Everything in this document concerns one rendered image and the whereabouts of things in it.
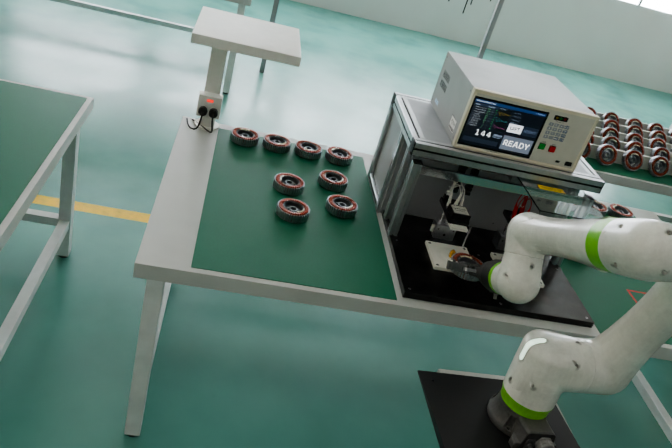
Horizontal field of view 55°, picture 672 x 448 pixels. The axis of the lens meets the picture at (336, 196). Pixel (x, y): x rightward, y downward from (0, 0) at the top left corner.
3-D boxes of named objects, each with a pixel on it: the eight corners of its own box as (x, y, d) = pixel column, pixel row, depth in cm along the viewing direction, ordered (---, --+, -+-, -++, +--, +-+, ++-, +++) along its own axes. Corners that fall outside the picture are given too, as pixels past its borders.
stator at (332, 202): (318, 204, 229) (321, 196, 227) (341, 199, 236) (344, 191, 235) (338, 221, 222) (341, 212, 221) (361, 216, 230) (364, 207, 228)
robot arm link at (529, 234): (580, 266, 136) (624, 276, 139) (590, 213, 137) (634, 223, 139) (494, 249, 171) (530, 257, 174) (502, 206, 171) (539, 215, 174)
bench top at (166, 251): (793, 380, 220) (802, 369, 218) (132, 277, 179) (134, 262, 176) (648, 221, 307) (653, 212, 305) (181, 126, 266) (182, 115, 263)
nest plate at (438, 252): (476, 276, 211) (477, 273, 211) (433, 269, 208) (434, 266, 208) (465, 250, 224) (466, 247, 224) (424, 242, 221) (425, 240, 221)
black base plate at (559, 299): (591, 328, 207) (594, 322, 206) (402, 297, 195) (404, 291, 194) (540, 244, 247) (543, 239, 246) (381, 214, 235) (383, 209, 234)
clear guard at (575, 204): (609, 249, 199) (618, 234, 197) (538, 236, 195) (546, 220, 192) (568, 196, 227) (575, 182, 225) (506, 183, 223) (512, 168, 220)
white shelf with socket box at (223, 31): (273, 173, 241) (301, 57, 219) (173, 154, 234) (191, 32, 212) (274, 134, 271) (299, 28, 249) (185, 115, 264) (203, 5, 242)
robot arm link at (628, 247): (697, 289, 122) (706, 225, 122) (641, 282, 118) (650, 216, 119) (630, 276, 139) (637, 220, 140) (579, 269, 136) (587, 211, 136)
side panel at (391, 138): (383, 213, 236) (410, 135, 221) (375, 212, 236) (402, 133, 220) (374, 177, 260) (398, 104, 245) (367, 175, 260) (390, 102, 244)
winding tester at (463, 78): (573, 172, 218) (600, 117, 208) (452, 147, 209) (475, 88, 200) (534, 125, 251) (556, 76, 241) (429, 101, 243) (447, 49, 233)
